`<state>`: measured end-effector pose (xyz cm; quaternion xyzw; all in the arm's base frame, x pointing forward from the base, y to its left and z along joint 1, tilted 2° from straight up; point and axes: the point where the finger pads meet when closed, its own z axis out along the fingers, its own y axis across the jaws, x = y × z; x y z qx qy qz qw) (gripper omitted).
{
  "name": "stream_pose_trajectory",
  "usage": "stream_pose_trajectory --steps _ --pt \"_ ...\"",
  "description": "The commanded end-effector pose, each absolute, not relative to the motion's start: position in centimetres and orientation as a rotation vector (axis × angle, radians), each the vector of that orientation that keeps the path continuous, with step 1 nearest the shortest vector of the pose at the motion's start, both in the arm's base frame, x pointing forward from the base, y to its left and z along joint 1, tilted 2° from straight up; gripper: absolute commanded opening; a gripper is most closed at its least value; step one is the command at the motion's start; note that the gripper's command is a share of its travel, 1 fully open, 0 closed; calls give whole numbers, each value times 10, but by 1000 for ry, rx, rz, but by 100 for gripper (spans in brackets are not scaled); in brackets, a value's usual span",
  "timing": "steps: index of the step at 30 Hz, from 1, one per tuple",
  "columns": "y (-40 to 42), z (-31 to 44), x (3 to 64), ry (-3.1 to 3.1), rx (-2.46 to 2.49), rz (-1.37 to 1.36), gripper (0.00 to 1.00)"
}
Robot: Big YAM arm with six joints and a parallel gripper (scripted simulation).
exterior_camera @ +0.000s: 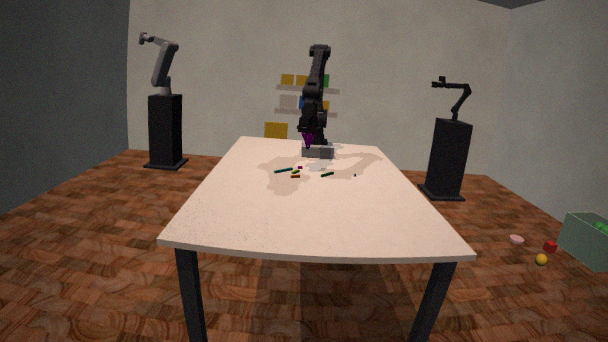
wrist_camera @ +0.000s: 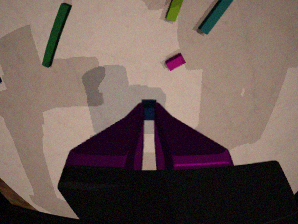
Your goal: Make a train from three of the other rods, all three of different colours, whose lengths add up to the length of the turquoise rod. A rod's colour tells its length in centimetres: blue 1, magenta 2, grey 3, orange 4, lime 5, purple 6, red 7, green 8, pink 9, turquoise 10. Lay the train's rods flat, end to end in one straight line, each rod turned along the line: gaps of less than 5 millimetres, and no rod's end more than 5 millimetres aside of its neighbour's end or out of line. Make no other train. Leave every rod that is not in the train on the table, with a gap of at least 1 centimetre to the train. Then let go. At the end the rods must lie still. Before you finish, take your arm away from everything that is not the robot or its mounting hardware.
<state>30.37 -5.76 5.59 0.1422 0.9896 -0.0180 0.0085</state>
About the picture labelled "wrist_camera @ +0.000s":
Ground turquoise rod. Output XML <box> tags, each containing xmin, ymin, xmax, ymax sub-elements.
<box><xmin>198</xmin><ymin>0</ymin><xmax>233</xmax><ymax>35</ymax></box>

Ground small magenta block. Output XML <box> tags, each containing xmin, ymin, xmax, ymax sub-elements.
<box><xmin>165</xmin><ymin>53</ymin><xmax>186</xmax><ymax>71</ymax></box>

